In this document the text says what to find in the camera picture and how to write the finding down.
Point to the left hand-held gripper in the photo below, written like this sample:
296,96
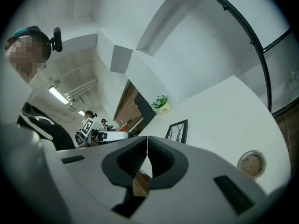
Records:
87,127

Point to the orange box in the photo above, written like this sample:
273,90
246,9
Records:
124,125

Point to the black head-mounted camera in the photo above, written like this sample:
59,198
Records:
57,39

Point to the black high-back office chair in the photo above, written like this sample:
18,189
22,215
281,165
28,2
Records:
144,108

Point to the potted plant in white pot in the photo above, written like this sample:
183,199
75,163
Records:
161,104

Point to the person in dark jacket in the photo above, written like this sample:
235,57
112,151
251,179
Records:
51,132

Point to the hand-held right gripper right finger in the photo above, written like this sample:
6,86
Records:
198,195

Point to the black framed tree picture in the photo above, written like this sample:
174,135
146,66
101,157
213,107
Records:
178,130

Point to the whiteboard on black stand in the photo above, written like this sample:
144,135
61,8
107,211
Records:
264,62

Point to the person's cap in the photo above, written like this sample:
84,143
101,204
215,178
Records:
35,31

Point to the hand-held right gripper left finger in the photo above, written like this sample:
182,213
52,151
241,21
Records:
93,183

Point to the white ceiling pipes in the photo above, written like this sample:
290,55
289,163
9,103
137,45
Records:
81,88

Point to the long ceiling light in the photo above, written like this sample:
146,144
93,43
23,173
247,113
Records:
58,94
81,112

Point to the person's head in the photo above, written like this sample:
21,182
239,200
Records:
23,57

